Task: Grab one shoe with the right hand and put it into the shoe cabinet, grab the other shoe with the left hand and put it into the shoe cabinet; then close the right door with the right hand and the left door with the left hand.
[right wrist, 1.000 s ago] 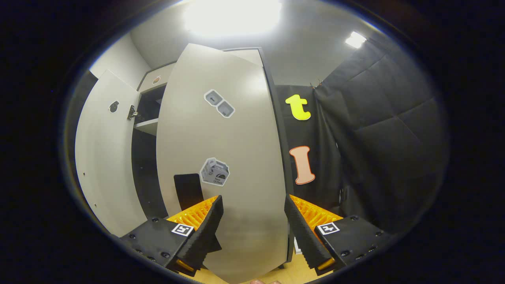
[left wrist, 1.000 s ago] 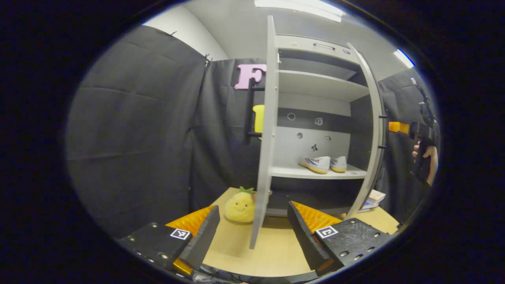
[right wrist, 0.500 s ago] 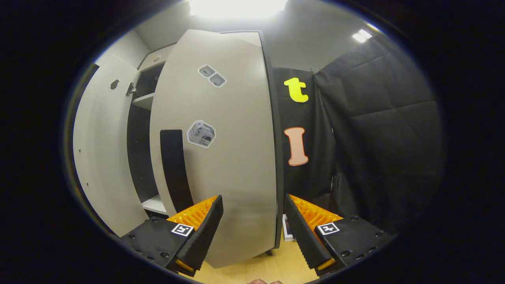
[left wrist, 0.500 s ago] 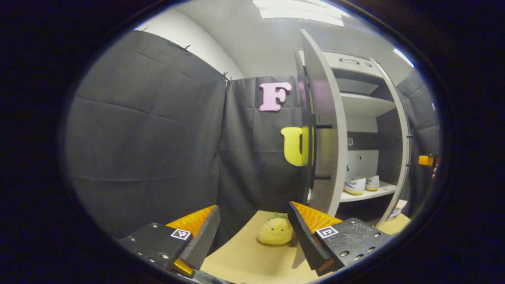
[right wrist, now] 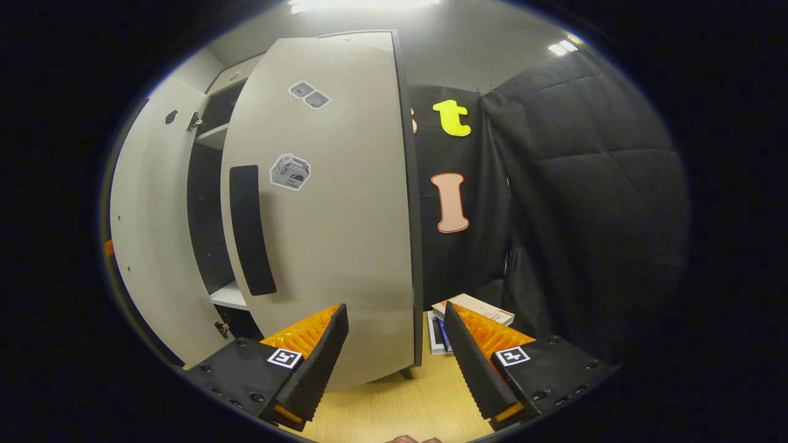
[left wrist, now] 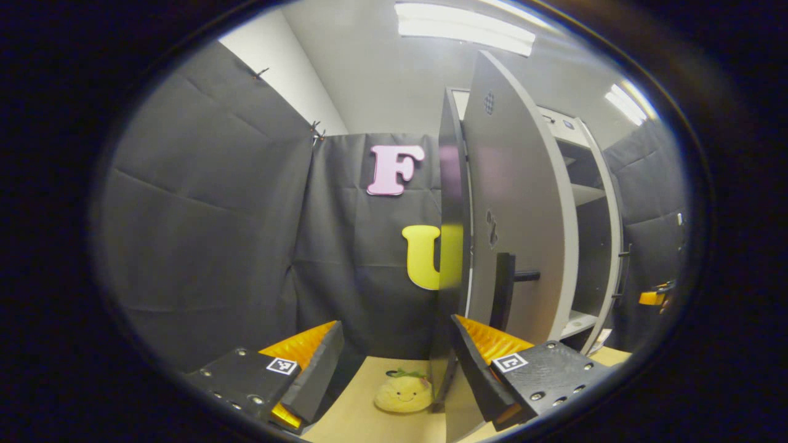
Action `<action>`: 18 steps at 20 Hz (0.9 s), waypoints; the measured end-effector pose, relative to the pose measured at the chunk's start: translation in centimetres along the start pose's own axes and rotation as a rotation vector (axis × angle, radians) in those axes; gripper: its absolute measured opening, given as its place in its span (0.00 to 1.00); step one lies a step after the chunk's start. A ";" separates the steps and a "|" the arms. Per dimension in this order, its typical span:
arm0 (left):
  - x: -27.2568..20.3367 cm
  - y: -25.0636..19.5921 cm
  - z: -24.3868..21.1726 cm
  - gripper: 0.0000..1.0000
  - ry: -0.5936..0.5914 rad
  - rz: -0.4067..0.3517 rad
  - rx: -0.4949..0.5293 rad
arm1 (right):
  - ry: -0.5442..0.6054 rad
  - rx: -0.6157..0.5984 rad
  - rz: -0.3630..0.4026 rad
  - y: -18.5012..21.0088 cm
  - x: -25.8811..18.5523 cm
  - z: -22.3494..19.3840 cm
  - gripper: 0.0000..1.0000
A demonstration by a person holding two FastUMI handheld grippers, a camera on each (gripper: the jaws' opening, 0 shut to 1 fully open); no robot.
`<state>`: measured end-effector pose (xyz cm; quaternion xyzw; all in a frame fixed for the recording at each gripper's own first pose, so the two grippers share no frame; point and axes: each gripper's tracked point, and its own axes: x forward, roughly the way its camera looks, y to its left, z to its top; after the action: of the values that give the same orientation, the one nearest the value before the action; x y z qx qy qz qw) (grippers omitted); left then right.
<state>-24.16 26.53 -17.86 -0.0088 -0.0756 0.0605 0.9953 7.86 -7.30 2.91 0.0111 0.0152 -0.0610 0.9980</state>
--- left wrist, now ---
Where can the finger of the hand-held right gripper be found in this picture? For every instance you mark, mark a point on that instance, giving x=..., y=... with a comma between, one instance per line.
x=649, y=298

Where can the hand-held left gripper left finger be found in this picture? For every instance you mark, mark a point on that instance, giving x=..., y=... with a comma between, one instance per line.
x=314, y=375

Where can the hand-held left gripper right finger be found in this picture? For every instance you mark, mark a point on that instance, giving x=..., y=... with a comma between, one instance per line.
x=471, y=375

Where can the white cabinet door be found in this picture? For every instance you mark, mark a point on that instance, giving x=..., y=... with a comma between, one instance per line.
x=614, y=234
x=523, y=184

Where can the white shoe cabinet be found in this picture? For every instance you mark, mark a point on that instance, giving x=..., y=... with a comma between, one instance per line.
x=452, y=184

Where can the yellow plush toy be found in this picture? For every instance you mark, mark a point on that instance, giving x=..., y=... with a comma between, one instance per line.
x=403, y=394

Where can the black backdrop cloth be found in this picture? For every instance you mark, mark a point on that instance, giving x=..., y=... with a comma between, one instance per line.
x=203, y=234

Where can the small ceiling light panel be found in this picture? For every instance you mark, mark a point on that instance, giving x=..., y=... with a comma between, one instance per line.
x=628, y=101

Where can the long ceiling light panel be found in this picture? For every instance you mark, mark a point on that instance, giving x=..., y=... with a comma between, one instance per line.
x=465, y=27

